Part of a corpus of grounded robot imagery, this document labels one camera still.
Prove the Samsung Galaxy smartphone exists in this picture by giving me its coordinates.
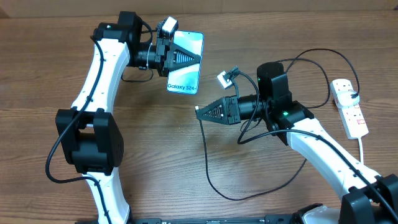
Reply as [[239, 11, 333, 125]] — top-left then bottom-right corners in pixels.
[[167, 30, 204, 95]]

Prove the black USB charging cable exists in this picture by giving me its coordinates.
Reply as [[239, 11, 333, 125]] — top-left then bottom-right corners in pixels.
[[195, 48, 361, 202]]

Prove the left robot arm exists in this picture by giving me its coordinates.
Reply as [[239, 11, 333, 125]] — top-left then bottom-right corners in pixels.
[[55, 11, 205, 223]]

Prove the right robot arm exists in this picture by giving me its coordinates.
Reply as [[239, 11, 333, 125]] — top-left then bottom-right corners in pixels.
[[195, 62, 397, 223]]

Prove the white charger plug adapter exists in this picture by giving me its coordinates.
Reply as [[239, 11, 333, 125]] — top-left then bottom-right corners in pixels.
[[335, 91, 360, 108]]

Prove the white power strip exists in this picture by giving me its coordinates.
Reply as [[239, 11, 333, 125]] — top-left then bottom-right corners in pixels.
[[330, 79, 369, 139]]

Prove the white power strip cord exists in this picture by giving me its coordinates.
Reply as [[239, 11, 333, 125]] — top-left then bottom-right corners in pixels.
[[357, 138, 365, 166]]

